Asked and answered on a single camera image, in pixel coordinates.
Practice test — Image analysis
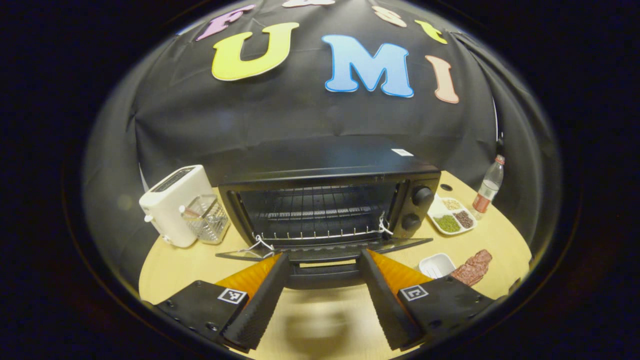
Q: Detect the black electric oven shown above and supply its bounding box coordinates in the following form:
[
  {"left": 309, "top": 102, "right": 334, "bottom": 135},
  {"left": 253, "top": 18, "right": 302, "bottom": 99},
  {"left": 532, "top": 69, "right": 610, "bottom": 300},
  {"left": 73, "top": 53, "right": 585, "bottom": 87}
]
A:
[{"left": 215, "top": 135, "right": 442, "bottom": 291}]

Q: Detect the white divided tray of beans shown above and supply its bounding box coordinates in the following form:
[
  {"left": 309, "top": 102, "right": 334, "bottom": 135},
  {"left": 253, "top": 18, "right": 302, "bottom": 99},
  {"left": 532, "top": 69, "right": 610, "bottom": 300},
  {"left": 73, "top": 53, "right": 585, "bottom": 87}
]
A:
[{"left": 427, "top": 194, "right": 477, "bottom": 236}]

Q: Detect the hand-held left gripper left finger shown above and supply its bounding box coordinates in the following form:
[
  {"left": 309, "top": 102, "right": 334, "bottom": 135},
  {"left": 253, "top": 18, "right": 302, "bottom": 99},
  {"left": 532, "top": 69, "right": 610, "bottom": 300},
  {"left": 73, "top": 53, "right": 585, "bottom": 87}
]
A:
[{"left": 142, "top": 252, "right": 291, "bottom": 353}]

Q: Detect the clear plastic bottle red label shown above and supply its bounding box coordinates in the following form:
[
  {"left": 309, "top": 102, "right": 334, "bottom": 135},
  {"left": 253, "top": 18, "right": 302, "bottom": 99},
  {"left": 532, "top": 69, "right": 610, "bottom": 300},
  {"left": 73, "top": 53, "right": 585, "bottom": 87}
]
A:
[{"left": 472, "top": 154, "right": 506, "bottom": 221}]

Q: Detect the red meat piece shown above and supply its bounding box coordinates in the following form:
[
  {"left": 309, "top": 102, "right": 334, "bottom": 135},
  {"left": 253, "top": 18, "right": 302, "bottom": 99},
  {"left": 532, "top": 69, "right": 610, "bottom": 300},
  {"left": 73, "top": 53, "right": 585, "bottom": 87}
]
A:
[{"left": 449, "top": 249, "right": 493, "bottom": 287}]

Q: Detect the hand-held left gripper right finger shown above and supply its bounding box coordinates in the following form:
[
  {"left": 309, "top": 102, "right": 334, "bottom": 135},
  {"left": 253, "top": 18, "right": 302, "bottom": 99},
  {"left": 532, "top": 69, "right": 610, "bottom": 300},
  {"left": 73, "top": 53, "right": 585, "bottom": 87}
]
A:
[{"left": 359, "top": 248, "right": 496, "bottom": 351}]

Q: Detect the small white rectangular dish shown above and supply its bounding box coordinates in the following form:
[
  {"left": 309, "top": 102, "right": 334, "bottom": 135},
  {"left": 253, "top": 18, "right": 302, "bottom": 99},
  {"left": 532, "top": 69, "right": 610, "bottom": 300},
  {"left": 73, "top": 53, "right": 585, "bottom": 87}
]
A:
[{"left": 418, "top": 253, "right": 457, "bottom": 279}]

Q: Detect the white toaster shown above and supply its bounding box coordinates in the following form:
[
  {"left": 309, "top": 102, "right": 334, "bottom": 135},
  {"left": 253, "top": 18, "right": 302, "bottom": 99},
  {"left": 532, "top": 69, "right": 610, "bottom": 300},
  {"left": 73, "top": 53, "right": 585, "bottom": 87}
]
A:
[{"left": 139, "top": 164, "right": 217, "bottom": 249}]

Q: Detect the clear utensil basket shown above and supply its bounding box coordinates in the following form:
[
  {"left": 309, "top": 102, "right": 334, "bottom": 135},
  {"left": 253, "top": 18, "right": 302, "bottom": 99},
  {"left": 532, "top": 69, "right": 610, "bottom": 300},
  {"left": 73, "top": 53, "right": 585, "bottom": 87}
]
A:
[{"left": 179, "top": 194, "right": 231, "bottom": 245}]

